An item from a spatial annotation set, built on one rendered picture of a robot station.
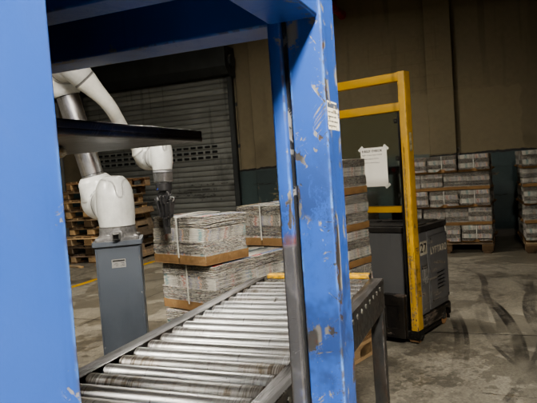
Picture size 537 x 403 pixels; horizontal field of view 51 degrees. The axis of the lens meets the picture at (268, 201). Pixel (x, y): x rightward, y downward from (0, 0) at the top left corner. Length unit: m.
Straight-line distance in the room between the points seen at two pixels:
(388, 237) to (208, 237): 1.87
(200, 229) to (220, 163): 7.80
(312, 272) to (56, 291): 0.55
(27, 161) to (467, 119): 9.19
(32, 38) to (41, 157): 0.06
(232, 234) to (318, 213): 1.93
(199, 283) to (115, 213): 0.55
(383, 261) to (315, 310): 3.41
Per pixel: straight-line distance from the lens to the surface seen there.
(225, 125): 10.35
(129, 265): 2.47
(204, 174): 10.52
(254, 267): 2.83
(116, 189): 2.47
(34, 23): 0.31
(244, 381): 1.30
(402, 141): 3.90
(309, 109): 0.80
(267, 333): 1.61
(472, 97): 9.42
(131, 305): 2.50
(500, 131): 9.39
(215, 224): 2.63
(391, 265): 4.20
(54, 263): 0.30
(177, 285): 2.84
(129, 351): 1.58
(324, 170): 0.79
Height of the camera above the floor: 1.24
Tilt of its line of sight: 3 degrees down
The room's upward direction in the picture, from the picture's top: 4 degrees counter-clockwise
